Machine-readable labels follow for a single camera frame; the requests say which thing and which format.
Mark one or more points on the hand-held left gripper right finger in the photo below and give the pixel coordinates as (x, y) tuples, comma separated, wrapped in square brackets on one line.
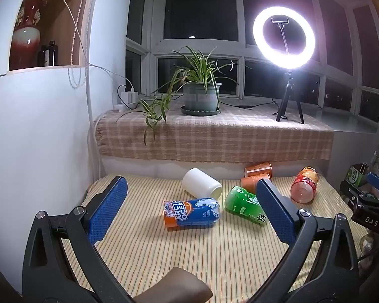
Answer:
[(278, 214)]

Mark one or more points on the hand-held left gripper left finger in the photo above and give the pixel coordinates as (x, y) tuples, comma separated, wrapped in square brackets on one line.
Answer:
[(109, 208)]

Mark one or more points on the blue orange printed cup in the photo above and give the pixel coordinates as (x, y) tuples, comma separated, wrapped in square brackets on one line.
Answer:
[(192, 213)]

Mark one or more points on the green printed cup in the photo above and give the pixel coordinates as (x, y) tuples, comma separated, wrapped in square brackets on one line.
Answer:
[(243, 205)]

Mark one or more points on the red orange printed cup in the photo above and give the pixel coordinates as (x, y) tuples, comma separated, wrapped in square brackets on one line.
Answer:
[(304, 186)]

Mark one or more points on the copper metallic cup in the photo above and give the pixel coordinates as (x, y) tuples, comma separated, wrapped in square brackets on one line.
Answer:
[(251, 183), (259, 169)]

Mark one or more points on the white cup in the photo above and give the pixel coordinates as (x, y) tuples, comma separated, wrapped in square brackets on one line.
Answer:
[(200, 183)]

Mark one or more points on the green paper bag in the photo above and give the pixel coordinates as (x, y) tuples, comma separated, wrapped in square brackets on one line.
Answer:
[(357, 175)]

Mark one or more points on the yellow striped mat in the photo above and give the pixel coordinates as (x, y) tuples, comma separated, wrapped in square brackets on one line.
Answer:
[(151, 249)]

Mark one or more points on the brown plaid cloth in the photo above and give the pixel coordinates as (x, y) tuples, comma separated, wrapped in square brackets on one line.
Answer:
[(227, 135)]

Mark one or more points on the brown padded cushion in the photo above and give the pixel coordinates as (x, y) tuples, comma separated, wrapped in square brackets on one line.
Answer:
[(173, 285)]

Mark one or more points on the white power strip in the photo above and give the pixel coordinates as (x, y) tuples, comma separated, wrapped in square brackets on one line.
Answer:
[(124, 106)]

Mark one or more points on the white charger plug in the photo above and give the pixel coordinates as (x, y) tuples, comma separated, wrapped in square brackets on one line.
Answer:
[(125, 97), (134, 95)]

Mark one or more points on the black tripod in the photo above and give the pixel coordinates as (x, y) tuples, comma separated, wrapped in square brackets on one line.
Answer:
[(290, 94)]

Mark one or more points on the green pot saucer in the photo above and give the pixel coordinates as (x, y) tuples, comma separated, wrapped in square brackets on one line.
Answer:
[(200, 112)]

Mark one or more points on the grey green flower pot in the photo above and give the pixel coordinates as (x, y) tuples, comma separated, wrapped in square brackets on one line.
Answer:
[(200, 96)]

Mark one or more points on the dark glass bottle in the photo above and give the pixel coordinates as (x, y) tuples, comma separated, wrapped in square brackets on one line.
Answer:
[(52, 53), (43, 56)]

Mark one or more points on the green spider plant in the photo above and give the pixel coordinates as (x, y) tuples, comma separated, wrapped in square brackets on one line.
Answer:
[(195, 66)]

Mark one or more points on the phone holder clamp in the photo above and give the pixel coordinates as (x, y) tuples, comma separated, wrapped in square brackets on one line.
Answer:
[(282, 34)]

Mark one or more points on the red white vase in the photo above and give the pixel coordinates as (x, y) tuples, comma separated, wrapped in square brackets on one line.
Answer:
[(27, 41)]

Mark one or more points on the white wall pipe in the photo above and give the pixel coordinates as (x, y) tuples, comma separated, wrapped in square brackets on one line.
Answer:
[(90, 116)]

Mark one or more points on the wooden wall shelf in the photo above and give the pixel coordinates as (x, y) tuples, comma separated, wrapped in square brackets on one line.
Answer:
[(69, 22)]

